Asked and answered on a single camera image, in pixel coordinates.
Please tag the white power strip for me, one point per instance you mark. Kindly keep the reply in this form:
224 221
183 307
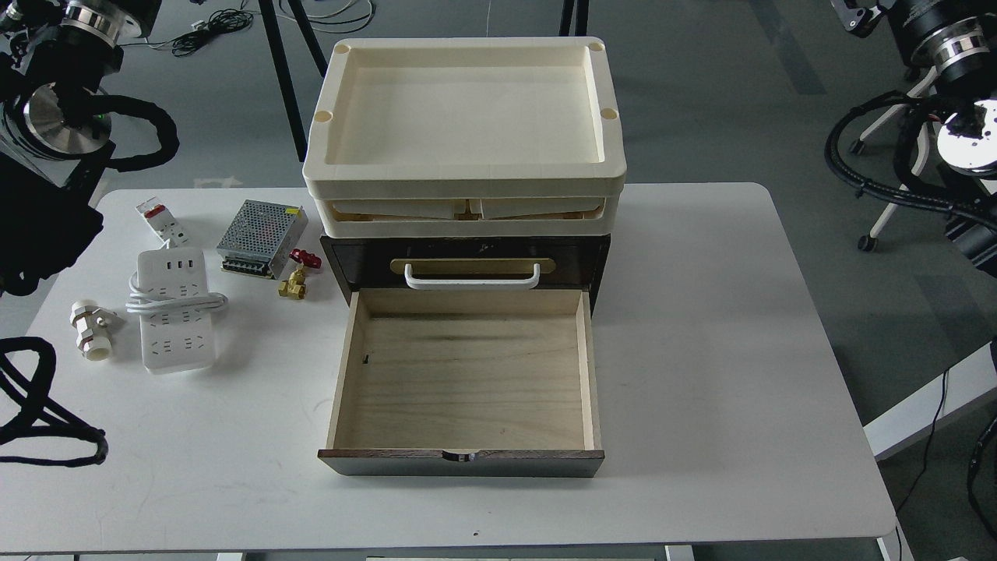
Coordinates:
170 294

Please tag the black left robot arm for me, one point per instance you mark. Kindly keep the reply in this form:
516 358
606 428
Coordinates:
65 133

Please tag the open wooden drawer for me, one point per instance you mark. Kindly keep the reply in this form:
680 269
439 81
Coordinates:
466 383

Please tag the cream plastic tray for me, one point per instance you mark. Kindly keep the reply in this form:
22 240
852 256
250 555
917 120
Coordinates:
466 137

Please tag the metal power supply unit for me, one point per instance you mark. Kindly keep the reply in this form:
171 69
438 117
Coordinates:
258 241

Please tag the white red circuit breaker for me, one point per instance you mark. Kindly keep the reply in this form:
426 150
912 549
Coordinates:
163 223

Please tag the white plastic pipe valve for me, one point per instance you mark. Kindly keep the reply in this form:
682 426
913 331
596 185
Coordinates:
94 325

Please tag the white drawer handle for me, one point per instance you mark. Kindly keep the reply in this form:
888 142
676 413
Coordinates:
471 284

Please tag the brass valve red handle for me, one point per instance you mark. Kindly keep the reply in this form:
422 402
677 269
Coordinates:
294 286

